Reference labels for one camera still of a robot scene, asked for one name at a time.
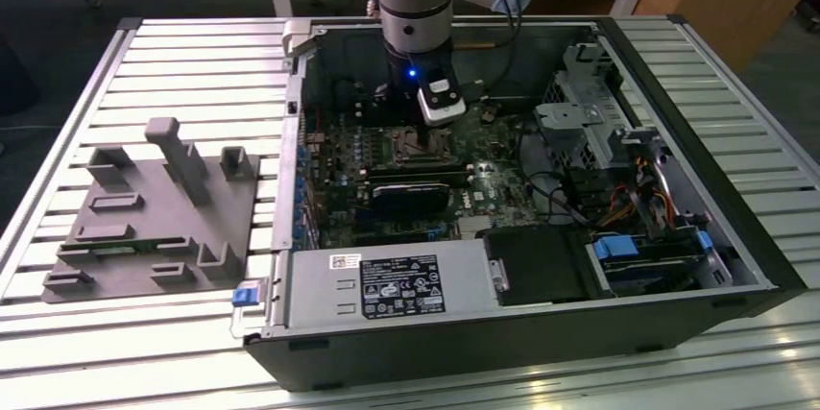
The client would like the CPU socket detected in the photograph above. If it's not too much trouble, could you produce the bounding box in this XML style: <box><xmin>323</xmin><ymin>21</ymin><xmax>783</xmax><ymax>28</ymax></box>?
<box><xmin>383</xmin><ymin>122</ymin><xmax>463</xmax><ymax>164</ymax></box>

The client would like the metal socket cover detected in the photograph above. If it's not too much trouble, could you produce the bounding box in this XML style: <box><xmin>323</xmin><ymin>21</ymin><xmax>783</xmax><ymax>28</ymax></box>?
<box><xmin>395</xmin><ymin>129</ymin><xmax>451</xmax><ymax>159</ymax></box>

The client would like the blue case latch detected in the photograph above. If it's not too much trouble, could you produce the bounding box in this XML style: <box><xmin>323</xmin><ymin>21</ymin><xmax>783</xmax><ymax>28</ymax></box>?
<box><xmin>232</xmin><ymin>282</ymin><xmax>265</xmax><ymax>308</ymax></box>

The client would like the black plastic shroud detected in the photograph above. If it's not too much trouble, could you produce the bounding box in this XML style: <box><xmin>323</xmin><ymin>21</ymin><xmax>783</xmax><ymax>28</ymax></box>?
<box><xmin>479</xmin><ymin>226</ymin><xmax>607</xmax><ymax>306</ymax></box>

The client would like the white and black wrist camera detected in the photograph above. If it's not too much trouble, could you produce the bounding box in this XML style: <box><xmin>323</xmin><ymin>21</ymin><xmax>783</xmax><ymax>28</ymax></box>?
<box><xmin>415</xmin><ymin>74</ymin><xmax>468</xmax><ymax>126</ymax></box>

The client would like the black graphics card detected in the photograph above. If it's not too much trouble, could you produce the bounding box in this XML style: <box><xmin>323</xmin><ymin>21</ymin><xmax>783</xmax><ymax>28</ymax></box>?
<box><xmin>368</xmin><ymin>181</ymin><xmax>451</xmax><ymax>218</ymax></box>

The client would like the blue disk carrier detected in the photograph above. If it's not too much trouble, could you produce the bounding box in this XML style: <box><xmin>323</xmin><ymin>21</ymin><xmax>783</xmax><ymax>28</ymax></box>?
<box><xmin>592</xmin><ymin>232</ymin><xmax>701</xmax><ymax>296</ymax></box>

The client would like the green RAM stick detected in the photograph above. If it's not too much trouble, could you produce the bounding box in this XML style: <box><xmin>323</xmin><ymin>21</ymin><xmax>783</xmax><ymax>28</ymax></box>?
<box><xmin>81</xmin><ymin>242</ymin><xmax>161</xmax><ymax>256</ymax></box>

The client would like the metal drive cage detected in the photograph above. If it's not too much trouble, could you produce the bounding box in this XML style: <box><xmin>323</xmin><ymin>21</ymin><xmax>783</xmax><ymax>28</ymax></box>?
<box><xmin>535</xmin><ymin>42</ymin><xmax>665</xmax><ymax>174</ymax></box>

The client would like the coloured wire bundle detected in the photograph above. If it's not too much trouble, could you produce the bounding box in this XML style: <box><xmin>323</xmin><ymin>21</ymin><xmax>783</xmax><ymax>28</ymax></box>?
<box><xmin>601</xmin><ymin>155</ymin><xmax>681</xmax><ymax>238</ymax></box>

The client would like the green motherboard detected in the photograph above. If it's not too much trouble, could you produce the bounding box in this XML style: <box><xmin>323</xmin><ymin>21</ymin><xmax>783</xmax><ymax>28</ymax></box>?
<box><xmin>300</xmin><ymin>102</ymin><xmax>545</xmax><ymax>248</ymax></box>

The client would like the grey power supply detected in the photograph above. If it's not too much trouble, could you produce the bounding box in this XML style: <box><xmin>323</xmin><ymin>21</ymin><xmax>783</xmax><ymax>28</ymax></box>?
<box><xmin>284</xmin><ymin>240</ymin><xmax>511</xmax><ymax>332</ymax></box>

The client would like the black PC case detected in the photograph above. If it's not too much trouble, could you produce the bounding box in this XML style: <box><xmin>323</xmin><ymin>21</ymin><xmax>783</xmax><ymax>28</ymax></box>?
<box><xmin>237</xmin><ymin>13</ymin><xmax>809</xmax><ymax>393</ymax></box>

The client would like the grey parts rack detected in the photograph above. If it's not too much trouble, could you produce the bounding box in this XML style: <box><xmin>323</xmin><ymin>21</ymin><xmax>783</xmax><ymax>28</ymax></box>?
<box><xmin>40</xmin><ymin>116</ymin><xmax>263</xmax><ymax>304</ymax></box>

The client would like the black installed RAM stick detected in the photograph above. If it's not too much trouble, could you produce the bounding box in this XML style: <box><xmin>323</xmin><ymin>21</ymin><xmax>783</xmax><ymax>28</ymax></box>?
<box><xmin>369</xmin><ymin>173</ymin><xmax>471</xmax><ymax>186</ymax></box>

